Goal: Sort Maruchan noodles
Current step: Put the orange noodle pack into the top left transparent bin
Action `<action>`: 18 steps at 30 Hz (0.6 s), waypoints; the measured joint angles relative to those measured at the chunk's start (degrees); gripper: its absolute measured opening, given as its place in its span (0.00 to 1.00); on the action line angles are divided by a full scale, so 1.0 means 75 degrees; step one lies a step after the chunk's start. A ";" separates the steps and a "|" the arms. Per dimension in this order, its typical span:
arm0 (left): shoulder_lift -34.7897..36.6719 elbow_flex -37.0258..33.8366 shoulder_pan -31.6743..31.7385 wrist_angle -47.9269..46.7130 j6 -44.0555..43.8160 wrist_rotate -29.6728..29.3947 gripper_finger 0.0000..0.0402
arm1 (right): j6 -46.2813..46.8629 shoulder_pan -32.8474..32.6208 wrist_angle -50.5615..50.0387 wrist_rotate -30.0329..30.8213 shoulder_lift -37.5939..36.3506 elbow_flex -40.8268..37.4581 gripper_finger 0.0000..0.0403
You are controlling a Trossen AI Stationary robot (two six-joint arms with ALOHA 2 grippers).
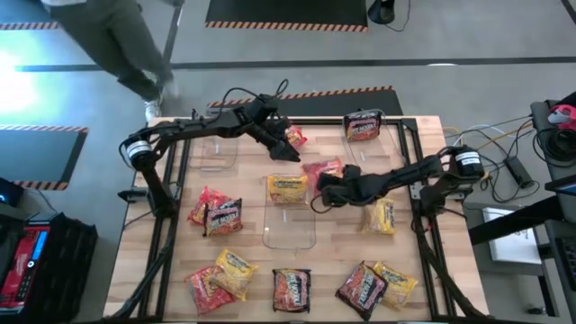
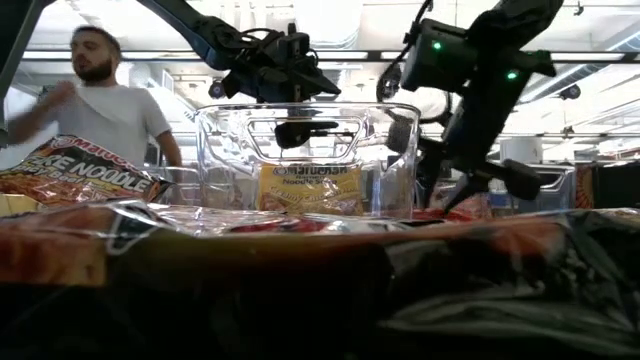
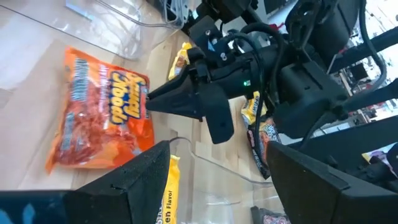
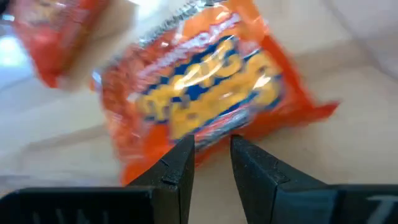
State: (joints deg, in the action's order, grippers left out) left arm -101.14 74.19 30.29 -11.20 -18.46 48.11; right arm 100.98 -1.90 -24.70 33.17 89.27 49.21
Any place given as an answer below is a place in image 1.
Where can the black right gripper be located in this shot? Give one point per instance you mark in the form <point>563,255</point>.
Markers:
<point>353,191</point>

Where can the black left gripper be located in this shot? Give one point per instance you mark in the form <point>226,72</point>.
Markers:
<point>270,130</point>

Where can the red Maruchan noodle pack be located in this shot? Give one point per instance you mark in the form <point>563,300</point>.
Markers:
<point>298,137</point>
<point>202,204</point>
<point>202,294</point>
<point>321,167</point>

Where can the clear plastic bin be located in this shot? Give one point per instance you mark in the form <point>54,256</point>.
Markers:
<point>216,155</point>
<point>288,229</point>
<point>382,153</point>

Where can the black Maruchan fire noodle pack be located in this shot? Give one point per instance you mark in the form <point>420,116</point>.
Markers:
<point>362,127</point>
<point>291,290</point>
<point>362,291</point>
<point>223,220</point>

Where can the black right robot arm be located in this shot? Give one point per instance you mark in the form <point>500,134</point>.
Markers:
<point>405,173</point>

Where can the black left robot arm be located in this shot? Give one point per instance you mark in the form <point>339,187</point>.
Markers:
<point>189,128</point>

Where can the black hazard-striped floor mat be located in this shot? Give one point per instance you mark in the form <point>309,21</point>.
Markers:
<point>22,13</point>
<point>36,155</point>
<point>288,11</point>
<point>324,105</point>

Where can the black round stand base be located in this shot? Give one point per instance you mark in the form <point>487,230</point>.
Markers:
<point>381,11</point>

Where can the black power brick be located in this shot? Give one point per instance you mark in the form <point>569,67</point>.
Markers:
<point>518,172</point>

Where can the black desk beam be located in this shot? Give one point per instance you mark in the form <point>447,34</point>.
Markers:
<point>517,222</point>

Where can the white sheet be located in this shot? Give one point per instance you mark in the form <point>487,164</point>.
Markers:
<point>513,243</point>

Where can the person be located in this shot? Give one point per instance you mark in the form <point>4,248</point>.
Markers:
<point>108,36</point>

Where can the black equipment cart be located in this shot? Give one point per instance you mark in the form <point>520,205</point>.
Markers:
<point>540,112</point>

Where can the red and white gadget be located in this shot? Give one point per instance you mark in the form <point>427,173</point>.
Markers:
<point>564,118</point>

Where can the red and black equipment case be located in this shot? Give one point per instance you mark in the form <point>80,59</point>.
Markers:
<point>63,270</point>

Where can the black device with blue light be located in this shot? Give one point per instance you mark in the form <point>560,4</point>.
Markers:
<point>9,191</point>

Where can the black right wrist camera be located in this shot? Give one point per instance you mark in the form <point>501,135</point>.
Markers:
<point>352,172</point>

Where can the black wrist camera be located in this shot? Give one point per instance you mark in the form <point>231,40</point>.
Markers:
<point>262,105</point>
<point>352,172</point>

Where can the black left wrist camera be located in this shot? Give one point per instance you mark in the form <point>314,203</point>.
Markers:
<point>262,105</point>

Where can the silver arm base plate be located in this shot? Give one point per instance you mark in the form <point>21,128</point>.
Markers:
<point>415,193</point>

